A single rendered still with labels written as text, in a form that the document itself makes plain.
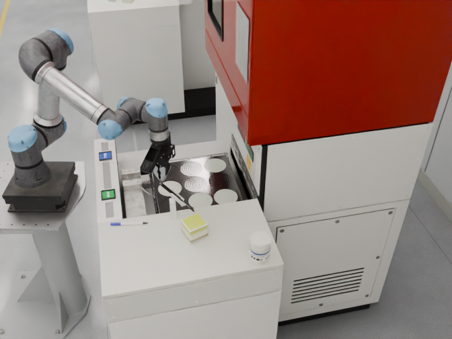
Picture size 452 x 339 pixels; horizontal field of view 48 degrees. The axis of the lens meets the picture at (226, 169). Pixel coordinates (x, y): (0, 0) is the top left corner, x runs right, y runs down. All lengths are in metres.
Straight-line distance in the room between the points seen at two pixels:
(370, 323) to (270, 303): 1.05
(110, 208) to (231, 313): 0.61
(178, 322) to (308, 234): 0.71
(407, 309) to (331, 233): 0.86
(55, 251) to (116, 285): 0.84
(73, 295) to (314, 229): 1.30
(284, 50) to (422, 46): 0.50
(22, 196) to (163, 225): 0.65
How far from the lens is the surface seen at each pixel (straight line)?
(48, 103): 2.20
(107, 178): 2.18
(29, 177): 2.28
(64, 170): 2.36
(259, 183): 1.98
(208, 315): 1.92
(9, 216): 2.34
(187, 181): 2.21
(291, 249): 2.31
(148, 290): 1.75
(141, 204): 2.15
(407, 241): 3.37
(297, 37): 1.69
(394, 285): 3.11
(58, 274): 2.68
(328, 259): 2.45
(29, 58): 1.95
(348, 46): 1.78
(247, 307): 1.94
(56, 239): 2.51
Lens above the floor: 2.33
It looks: 39 degrees down
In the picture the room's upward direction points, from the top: straight up
